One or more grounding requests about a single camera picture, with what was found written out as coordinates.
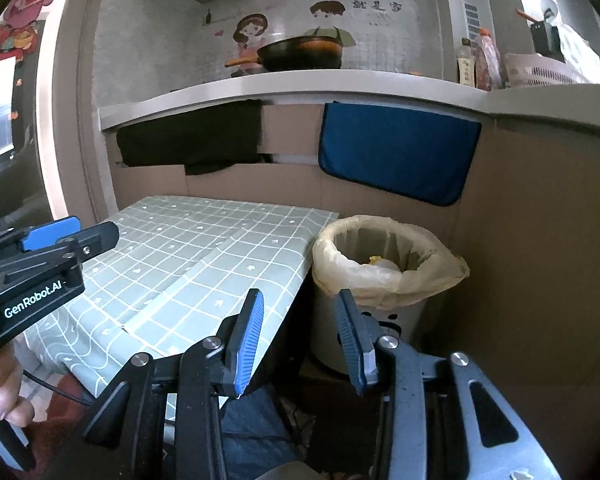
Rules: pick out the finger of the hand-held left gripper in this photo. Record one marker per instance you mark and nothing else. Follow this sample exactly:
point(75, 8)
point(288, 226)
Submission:
point(97, 240)
point(50, 234)

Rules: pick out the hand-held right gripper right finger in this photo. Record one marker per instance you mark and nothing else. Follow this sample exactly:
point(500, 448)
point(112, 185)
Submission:
point(352, 345)

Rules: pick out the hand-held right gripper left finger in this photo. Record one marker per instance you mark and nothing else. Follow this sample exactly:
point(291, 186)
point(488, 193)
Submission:
point(247, 345)

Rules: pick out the white trash bin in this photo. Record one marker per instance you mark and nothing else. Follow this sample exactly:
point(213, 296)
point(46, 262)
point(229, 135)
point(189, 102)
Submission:
point(330, 330)

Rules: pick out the person's left hand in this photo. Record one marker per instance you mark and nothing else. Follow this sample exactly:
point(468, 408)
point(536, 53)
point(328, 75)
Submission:
point(7, 390)

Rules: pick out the person's dark trouser leg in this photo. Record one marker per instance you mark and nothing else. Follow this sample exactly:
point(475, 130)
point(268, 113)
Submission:
point(252, 425)

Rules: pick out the grey checked tablecloth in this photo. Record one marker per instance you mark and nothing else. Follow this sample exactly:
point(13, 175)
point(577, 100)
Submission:
point(180, 260)

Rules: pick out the glass door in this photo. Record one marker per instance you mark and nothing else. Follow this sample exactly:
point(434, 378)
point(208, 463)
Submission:
point(5, 160)

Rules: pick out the black cloth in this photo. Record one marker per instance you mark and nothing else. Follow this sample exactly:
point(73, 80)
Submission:
point(190, 135)

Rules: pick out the blue towel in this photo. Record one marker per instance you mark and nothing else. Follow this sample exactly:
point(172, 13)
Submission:
point(400, 152)

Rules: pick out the brown cardboard panel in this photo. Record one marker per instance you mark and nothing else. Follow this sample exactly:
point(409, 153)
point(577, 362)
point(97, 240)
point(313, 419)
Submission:
point(530, 210)

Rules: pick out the red festive window sticker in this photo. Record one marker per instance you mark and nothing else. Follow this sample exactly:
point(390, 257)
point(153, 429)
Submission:
point(27, 5)

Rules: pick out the grey kitchen countertop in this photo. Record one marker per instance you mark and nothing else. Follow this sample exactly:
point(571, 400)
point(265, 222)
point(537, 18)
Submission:
point(330, 87)

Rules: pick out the sauce bottle with yellow label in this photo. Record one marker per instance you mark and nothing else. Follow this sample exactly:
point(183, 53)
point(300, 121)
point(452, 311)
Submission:
point(466, 67)

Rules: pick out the pink plastic basket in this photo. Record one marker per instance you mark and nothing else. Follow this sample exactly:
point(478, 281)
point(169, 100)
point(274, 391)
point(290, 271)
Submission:
point(545, 75)

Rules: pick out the black utensil holder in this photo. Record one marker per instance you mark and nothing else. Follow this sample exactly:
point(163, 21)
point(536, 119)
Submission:
point(545, 42)

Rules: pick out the white hanging cloth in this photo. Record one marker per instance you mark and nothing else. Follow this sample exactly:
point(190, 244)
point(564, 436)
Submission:
point(580, 50)

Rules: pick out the cartoon wall sticker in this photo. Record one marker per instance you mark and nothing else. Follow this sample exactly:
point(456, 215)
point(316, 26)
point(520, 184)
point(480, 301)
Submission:
point(330, 15)

